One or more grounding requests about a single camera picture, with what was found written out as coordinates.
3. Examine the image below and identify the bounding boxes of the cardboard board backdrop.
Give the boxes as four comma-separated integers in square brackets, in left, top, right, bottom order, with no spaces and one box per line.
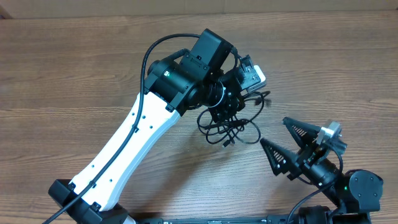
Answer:
[1,0,397,19]

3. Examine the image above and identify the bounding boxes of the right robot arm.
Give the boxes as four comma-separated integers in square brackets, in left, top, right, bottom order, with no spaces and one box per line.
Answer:
[260,117,384,223]

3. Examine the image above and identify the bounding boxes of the black usb cable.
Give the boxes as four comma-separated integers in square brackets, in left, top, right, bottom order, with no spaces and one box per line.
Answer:
[196,90,273,148]

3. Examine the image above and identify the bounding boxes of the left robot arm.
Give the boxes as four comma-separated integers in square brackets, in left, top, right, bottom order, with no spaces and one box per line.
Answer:
[49,29,266,223]

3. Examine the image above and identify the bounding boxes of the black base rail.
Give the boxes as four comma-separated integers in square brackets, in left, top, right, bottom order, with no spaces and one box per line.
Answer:
[123,215,328,224]

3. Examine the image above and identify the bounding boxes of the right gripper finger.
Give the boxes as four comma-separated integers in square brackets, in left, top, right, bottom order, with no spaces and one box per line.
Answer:
[282,117,321,148]
[260,138,302,177]

